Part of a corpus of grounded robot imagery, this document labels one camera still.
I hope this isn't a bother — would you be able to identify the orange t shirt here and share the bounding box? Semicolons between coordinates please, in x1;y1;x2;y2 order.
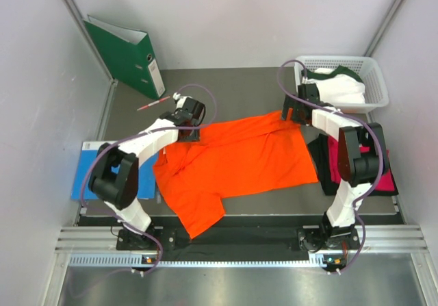
153;111;318;239

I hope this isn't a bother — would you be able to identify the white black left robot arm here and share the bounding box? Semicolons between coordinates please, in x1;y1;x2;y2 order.
85;93;206;249

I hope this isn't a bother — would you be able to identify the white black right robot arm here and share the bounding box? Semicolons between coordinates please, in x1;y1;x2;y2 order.
281;84;389;248

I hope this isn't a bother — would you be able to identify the red white pen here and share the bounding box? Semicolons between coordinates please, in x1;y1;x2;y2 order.
136;96;170;111

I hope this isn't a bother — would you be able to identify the black folded t shirt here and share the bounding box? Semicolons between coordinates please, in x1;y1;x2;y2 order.
307;134;398;196

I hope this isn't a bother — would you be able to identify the dark green t shirt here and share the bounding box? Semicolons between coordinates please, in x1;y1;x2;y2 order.
302;65;363;83

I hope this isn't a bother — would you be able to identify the white folded t shirt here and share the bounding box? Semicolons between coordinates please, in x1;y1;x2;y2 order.
308;75;365;105

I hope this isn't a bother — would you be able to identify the white plastic basket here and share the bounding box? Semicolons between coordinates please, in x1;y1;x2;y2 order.
294;55;389;114

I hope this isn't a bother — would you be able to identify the blue clip file folder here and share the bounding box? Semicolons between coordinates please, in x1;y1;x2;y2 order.
71;141;158;201

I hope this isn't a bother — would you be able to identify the green lever arch binder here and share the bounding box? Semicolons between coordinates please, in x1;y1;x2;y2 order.
83;16;166;100

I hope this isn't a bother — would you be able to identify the magenta folded t shirt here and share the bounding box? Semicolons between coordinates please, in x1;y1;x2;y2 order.
328;137;396;192

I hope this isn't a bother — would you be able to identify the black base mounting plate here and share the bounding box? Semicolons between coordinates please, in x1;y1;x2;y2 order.
116;226;360;262

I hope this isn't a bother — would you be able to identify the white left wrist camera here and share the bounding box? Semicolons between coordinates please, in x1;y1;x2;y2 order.
172;92;191;107

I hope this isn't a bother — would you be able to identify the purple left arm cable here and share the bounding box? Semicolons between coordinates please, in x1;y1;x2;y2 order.
79;84;218;276

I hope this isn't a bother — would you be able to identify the aluminium rail frame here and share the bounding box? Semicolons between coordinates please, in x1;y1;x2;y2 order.
55;225;437;305

